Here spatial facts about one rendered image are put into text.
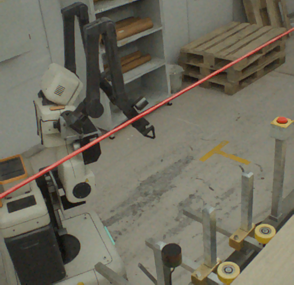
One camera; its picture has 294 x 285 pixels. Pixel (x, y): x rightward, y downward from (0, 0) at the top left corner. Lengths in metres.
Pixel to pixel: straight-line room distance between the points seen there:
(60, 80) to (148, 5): 2.58
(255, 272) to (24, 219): 1.14
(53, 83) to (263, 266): 1.23
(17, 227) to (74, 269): 0.52
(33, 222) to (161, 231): 1.17
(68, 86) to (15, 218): 0.68
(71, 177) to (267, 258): 1.12
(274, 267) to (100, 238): 1.35
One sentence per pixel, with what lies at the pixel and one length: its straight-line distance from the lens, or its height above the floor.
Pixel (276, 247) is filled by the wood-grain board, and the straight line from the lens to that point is 1.70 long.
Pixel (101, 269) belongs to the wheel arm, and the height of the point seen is 0.86.
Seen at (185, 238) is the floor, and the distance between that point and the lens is 3.03.
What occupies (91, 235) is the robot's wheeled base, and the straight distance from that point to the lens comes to 2.74.
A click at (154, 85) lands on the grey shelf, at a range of 4.84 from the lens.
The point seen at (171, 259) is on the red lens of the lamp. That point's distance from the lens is 1.34.
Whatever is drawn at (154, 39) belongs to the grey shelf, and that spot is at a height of 0.71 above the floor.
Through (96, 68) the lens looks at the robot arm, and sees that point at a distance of 1.95.
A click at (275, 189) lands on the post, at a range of 2.00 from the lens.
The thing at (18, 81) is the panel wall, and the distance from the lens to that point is 3.97.
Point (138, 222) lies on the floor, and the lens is 3.19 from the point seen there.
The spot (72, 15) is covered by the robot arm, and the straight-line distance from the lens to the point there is 2.30.
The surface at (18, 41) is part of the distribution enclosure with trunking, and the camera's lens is 3.64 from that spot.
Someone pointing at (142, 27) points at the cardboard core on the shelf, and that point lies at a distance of 4.25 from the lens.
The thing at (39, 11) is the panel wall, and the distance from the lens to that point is 4.00.
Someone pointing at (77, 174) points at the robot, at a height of 0.83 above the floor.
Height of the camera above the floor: 2.10
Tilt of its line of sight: 30 degrees down
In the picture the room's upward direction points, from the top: 7 degrees counter-clockwise
